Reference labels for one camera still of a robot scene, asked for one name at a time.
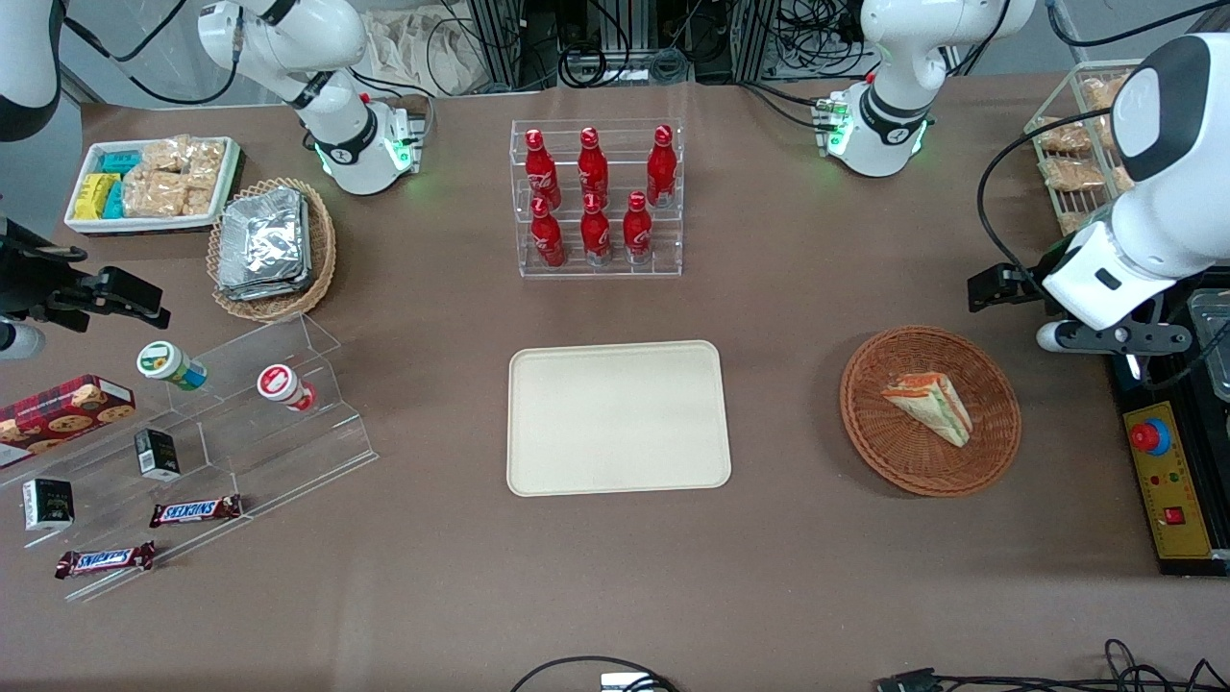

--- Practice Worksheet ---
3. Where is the brown wicker basket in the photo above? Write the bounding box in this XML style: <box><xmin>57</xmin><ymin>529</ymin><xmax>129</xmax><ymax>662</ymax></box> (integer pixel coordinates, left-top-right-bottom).
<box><xmin>840</xmin><ymin>326</ymin><xmax>1022</xmax><ymax>498</ymax></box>

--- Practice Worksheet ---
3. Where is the black yellow control box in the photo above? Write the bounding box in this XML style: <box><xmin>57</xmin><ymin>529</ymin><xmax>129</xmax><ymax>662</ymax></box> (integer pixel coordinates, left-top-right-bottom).
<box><xmin>1105</xmin><ymin>269</ymin><xmax>1230</xmax><ymax>578</ymax></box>

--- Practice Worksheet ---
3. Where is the rice cracker bag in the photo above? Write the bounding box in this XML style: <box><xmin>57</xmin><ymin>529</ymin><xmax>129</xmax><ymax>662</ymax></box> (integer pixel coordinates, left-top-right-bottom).
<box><xmin>142</xmin><ymin>136</ymin><xmax>228</xmax><ymax>176</ymax></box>
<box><xmin>122</xmin><ymin>171</ymin><xmax>215</xmax><ymax>218</ymax></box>

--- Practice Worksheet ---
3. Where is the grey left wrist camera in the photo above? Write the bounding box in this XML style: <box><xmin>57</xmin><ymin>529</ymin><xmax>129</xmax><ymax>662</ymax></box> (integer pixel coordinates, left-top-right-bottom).
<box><xmin>1036</xmin><ymin>321</ymin><xmax>1193</xmax><ymax>355</ymax></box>

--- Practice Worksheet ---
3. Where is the light wicker basket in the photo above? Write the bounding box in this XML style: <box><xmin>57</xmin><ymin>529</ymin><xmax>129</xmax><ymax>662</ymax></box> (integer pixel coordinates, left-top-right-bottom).
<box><xmin>207</xmin><ymin>178</ymin><xmax>337</xmax><ymax>323</ymax></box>

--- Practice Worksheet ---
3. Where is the black cable bundle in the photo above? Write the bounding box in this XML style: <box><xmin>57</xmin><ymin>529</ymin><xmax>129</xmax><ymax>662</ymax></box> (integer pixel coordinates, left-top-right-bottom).
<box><xmin>874</xmin><ymin>638</ymin><xmax>1230</xmax><ymax>692</ymax></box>

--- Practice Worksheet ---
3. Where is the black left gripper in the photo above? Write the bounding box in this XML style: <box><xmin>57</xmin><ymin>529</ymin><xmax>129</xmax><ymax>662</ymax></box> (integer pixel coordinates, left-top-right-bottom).
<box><xmin>968</xmin><ymin>259</ymin><xmax>1064</xmax><ymax>316</ymax></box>

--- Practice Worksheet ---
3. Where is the black looped cable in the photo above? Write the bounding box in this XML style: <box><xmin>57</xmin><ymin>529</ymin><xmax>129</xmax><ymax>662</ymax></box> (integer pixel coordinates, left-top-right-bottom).
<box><xmin>509</xmin><ymin>655</ymin><xmax>679</xmax><ymax>692</ymax></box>

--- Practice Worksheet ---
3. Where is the red cola bottle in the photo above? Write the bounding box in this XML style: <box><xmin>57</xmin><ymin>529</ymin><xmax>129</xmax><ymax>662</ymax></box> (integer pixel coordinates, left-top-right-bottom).
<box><xmin>623</xmin><ymin>191</ymin><xmax>653</xmax><ymax>265</ymax></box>
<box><xmin>578</xmin><ymin>127</ymin><xmax>609</xmax><ymax>203</ymax></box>
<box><xmin>530</xmin><ymin>197</ymin><xmax>566</xmax><ymax>269</ymax></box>
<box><xmin>580</xmin><ymin>192</ymin><xmax>612</xmax><ymax>267</ymax></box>
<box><xmin>647</xmin><ymin>125</ymin><xmax>677</xmax><ymax>209</ymax></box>
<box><xmin>525</xmin><ymin>129</ymin><xmax>561</xmax><ymax>209</ymax></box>

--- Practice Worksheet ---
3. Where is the beige plastic tray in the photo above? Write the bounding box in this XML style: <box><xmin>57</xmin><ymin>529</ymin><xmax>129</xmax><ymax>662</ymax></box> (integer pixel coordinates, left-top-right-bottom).
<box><xmin>507</xmin><ymin>340</ymin><xmax>732</xmax><ymax>498</ymax></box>

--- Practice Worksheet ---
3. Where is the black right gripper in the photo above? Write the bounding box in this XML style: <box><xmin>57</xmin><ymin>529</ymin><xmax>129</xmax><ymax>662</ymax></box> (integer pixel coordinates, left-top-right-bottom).
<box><xmin>0</xmin><ymin>219</ymin><xmax>172</xmax><ymax>333</ymax></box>

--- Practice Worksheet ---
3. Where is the clear acrylic bottle rack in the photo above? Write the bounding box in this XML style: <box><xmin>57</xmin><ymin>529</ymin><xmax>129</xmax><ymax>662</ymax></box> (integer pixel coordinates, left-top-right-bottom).
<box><xmin>510</xmin><ymin>118</ymin><xmax>684</xmax><ymax>280</ymax></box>

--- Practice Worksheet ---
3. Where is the triangle sandwich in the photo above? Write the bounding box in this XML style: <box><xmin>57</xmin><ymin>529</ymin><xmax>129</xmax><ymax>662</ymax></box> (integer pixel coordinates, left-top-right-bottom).
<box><xmin>881</xmin><ymin>372</ymin><xmax>973</xmax><ymax>449</ymax></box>

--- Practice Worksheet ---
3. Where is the red lid cup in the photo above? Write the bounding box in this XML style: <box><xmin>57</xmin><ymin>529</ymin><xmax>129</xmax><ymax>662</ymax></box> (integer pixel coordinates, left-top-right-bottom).
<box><xmin>257</xmin><ymin>364</ymin><xmax>318</xmax><ymax>413</ymax></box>

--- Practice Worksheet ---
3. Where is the yellow snack pack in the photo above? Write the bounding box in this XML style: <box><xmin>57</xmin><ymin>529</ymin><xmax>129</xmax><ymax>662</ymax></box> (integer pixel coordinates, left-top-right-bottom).
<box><xmin>74</xmin><ymin>173</ymin><xmax>121</xmax><ymax>221</ymax></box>

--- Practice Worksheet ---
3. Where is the white rectangular snack tray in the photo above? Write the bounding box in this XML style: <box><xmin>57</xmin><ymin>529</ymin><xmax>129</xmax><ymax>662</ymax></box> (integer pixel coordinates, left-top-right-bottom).
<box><xmin>64</xmin><ymin>136</ymin><xmax>241</xmax><ymax>235</ymax></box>

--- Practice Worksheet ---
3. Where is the white wire rack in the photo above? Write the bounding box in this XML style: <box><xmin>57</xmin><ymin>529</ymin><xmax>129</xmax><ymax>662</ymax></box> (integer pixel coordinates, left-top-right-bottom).
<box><xmin>1024</xmin><ymin>60</ymin><xmax>1144</xmax><ymax>241</ymax></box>

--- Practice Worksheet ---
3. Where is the yellow control panel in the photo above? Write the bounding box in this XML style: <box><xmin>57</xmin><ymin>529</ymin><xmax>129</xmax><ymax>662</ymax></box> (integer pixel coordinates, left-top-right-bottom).
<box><xmin>1122</xmin><ymin>402</ymin><xmax>1217</xmax><ymax>561</ymax></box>

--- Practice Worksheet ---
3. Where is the clear acrylic stepped stand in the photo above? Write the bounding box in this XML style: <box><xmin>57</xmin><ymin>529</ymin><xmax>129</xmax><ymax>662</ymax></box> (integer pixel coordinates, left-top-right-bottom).
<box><xmin>0</xmin><ymin>312</ymin><xmax>379</xmax><ymax>604</ymax></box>

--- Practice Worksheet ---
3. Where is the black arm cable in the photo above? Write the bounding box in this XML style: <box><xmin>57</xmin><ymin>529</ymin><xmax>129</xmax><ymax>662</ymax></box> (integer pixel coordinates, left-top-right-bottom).
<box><xmin>976</xmin><ymin>106</ymin><xmax>1143</xmax><ymax>294</ymax></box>

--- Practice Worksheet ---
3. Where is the red tartan cookie box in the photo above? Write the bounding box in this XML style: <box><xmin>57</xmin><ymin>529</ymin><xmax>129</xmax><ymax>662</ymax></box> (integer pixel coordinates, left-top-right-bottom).
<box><xmin>0</xmin><ymin>375</ymin><xmax>136</xmax><ymax>469</ymax></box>

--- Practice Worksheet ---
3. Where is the silver foil packs stack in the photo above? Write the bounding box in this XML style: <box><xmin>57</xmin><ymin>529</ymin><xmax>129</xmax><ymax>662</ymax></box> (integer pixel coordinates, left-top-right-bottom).
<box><xmin>217</xmin><ymin>187</ymin><xmax>313</xmax><ymax>302</ymax></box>

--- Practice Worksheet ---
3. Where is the green lid cup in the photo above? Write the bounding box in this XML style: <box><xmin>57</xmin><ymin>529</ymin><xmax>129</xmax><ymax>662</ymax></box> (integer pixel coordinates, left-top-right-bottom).
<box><xmin>136</xmin><ymin>341</ymin><xmax>208</xmax><ymax>391</ymax></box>

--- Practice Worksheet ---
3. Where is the snickers bar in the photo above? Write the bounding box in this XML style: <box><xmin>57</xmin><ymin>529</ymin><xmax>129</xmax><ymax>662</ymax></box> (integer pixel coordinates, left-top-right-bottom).
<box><xmin>149</xmin><ymin>495</ymin><xmax>243</xmax><ymax>529</ymax></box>
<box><xmin>55</xmin><ymin>542</ymin><xmax>156</xmax><ymax>580</ymax></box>

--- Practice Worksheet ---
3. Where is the small black carton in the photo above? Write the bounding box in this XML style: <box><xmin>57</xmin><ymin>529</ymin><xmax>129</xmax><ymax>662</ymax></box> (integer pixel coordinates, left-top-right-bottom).
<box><xmin>22</xmin><ymin>478</ymin><xmax>75</xmax><ymax>532</ymax></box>
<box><xmin>134</xmin><ymin>429</ymin><xmax>182</xmax><ymax>482</ymax></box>

